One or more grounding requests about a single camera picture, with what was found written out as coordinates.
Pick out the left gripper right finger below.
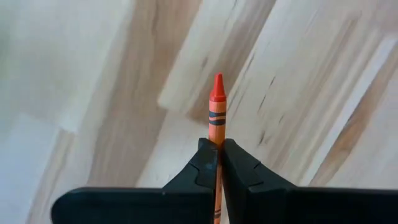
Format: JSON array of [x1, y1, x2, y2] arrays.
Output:
[[220, 138, 298, 224]]

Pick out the orange crayon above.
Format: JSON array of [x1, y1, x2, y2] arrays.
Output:
[[208, 72, 228, 224]]

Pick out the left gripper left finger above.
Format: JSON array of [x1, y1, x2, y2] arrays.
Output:
[[161, 138, 219, 224]]

